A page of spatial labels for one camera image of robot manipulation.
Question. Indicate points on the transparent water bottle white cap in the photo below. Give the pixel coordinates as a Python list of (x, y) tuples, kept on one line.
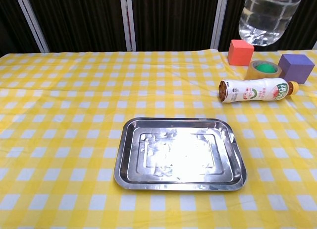
[(268, 18)]

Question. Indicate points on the rectangular metal tray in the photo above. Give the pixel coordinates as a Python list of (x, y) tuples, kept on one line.
[(178, 154)]

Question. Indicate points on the white drink bottle orange cap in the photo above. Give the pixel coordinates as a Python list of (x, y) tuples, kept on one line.
[(257, 90)]

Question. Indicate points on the yellow white checked tablecloth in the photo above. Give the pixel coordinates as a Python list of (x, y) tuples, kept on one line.
[(62, 115)]

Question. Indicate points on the clear brown tape roll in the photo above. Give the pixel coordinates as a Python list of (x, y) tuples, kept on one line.
[(250, 71)]

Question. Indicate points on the red foam cube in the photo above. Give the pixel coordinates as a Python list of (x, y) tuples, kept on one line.
[(240, 53)]

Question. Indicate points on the green ball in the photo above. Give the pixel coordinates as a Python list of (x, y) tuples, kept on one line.
[(266, 68)]

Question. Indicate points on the purple foam cube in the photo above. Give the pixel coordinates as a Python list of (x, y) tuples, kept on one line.
[(296, 69)]

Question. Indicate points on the white partition post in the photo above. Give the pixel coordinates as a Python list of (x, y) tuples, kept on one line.
[(128, 20), (32, 22), (315, 46), (219, 18)]

